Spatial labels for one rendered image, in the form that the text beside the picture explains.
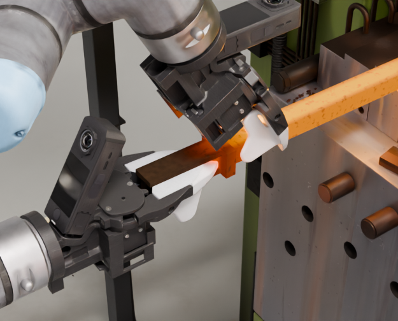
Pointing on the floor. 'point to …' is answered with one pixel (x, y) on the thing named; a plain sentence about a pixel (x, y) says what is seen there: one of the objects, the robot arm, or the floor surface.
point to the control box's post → (115, 293)
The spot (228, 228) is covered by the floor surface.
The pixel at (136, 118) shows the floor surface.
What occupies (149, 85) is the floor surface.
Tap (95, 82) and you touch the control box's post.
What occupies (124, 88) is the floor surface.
